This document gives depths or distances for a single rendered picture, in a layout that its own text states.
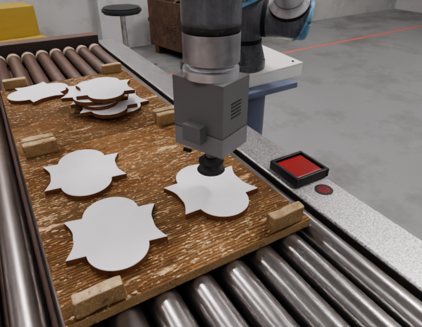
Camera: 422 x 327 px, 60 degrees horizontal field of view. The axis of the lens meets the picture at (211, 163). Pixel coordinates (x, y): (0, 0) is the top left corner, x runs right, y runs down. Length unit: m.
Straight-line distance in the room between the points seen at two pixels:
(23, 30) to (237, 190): 3.93
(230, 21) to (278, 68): 0.84
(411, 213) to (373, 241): 1.72
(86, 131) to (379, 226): 0.59
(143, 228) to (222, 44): 0.26
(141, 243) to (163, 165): 0.21
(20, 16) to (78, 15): 0.94
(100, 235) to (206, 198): 0.16
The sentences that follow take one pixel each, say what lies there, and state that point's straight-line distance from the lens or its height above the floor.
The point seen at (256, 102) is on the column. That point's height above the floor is 0.81.
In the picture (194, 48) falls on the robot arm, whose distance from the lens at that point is 0.46.
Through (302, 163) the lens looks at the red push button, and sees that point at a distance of 0.70.
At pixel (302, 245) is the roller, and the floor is 0.92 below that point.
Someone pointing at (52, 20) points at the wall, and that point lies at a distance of 5.02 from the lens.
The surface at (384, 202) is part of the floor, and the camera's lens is 2.32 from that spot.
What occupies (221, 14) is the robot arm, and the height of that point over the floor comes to 1.21.
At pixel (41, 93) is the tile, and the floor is 0.95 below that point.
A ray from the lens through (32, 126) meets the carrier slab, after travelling 0.89.
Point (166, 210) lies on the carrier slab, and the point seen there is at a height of 0.94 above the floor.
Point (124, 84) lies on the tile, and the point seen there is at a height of 0.99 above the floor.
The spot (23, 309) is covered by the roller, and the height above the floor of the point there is 0.92.
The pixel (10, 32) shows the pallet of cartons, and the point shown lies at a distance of 4.34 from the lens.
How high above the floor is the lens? 1.29
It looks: 32 degrees down
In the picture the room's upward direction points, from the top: straight up
